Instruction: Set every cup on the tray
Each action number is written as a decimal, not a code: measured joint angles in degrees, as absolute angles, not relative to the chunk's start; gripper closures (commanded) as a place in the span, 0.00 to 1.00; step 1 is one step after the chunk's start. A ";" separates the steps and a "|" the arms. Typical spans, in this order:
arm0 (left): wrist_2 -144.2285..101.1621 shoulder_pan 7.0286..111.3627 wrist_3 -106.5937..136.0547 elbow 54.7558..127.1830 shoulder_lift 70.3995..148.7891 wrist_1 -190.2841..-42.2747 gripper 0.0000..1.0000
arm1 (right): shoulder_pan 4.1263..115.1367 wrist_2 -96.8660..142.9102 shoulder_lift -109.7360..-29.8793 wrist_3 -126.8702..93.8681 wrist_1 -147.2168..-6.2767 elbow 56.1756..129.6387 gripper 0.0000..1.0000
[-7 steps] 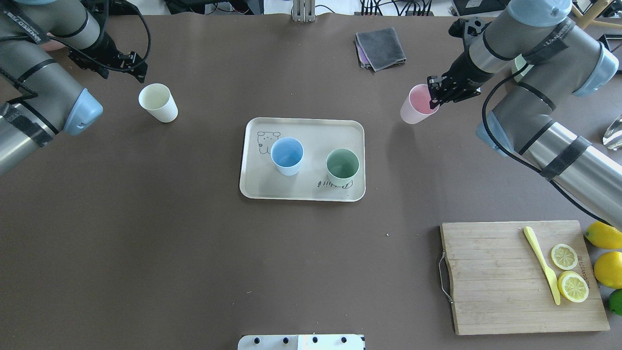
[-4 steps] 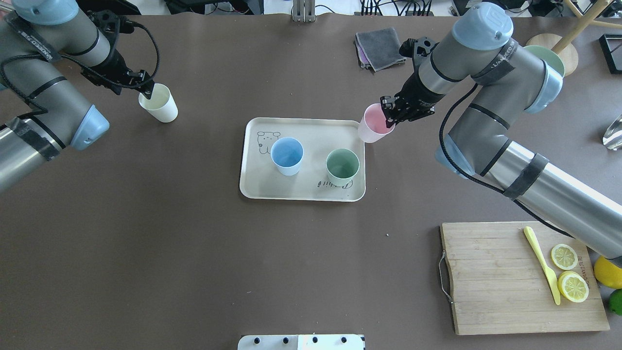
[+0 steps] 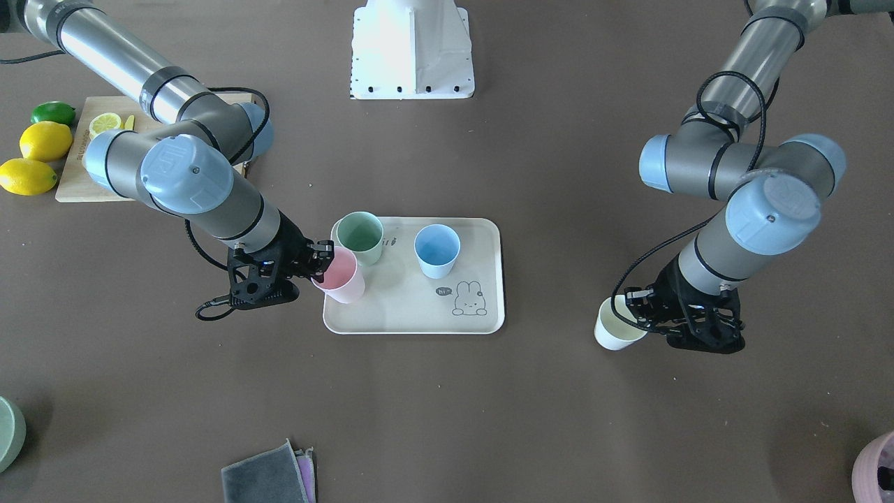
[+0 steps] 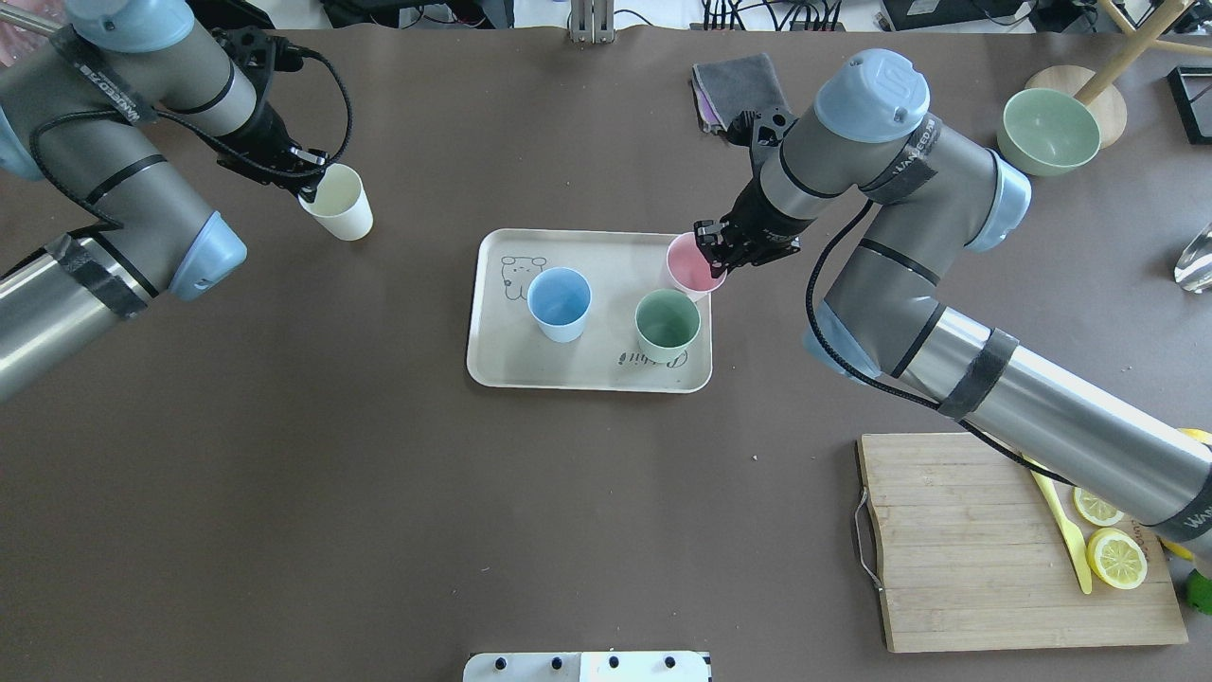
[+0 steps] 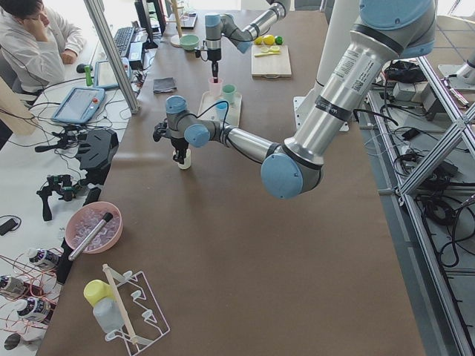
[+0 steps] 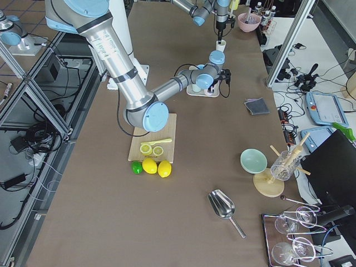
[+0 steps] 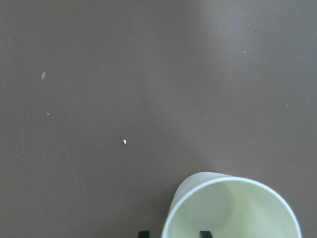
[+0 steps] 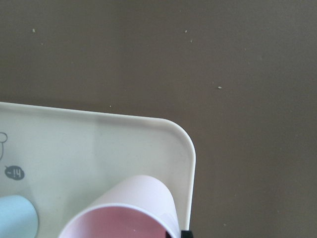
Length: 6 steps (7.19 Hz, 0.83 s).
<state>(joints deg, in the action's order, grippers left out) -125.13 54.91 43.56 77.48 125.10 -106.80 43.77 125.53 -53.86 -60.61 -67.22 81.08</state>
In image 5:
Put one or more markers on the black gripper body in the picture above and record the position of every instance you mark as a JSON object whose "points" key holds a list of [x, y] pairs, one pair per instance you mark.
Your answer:
{"points": [[214, 55], [178, 143]]}

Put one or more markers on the cream cup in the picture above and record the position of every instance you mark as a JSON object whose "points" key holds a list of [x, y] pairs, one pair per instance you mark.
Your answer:
{"points": [[186, 164]]}

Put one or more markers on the pink cup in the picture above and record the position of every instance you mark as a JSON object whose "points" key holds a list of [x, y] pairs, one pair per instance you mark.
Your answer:
{"points": [[215, 86]]}

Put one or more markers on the green cup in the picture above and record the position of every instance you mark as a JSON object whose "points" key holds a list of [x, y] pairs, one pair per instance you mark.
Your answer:
{"points": [[228, 93]]}

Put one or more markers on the blue cup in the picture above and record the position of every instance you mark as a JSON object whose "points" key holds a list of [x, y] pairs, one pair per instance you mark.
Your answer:
{"points": [[221, 110]]}

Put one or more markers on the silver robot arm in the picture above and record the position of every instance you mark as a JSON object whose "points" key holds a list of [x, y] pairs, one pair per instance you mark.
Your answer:
{"points": [[223, 25], [372, 34]]}

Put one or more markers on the beige rabbit tray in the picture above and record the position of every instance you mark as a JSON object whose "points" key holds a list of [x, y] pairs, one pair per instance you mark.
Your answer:
{"points": [[207, 109]]}

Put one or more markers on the green bowl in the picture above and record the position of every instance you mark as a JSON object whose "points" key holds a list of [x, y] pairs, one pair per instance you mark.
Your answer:
{"points": [[189, 42]]}

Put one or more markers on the yellow plastic knife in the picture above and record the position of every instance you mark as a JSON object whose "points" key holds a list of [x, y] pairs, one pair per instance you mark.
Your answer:
{"points": [[257, 55]]}

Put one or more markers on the wooden cup stand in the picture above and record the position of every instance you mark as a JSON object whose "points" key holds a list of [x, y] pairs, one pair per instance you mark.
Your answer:
{"points": [[175, 40]]}

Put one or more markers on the grey folded cloth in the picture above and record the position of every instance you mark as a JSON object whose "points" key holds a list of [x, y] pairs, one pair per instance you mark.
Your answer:
{"points": [[164, 85]]}

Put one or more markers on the wooden cutting board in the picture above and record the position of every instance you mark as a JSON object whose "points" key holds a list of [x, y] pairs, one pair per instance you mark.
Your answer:
{"points": [[277, 66]]}

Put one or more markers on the black monitor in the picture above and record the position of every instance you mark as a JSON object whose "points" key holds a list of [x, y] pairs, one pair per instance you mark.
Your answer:
{"points": [[153, 36]]}

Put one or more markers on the metal pestle in bowl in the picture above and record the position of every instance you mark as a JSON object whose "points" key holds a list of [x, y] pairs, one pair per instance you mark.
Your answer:
{"points": [[107, 217]]}

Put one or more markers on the black keyboard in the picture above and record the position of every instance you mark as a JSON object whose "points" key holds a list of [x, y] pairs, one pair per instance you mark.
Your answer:
{"points": [[123, 39]]}

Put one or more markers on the blue teach pendant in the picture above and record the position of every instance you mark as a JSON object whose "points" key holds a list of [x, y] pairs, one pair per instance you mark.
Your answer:
{"points": [[79, 106], [104, 76]]}

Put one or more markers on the white pillar base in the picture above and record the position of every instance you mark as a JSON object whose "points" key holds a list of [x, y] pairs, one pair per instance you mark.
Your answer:
{"points": [[340, 16]]}

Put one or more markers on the yellow cup on rack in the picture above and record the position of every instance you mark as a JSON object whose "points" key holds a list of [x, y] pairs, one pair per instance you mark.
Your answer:
{"points": [[97, 290]]}

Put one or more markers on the grey cup on rack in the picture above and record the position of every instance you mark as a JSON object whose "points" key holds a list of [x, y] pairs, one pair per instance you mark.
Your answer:
{"points": [[107, 315]]}

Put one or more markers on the seated person white shirt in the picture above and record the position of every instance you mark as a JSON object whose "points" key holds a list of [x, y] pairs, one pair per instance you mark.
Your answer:
{"points": [[37, 42]]}

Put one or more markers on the aluminium frame post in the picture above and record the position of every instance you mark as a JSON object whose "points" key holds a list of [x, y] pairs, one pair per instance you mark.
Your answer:
{"points": [[95, 10]]}

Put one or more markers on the white wire cup rack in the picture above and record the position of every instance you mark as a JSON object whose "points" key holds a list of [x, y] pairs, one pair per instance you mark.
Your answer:
{"points": [[144, 321]]}

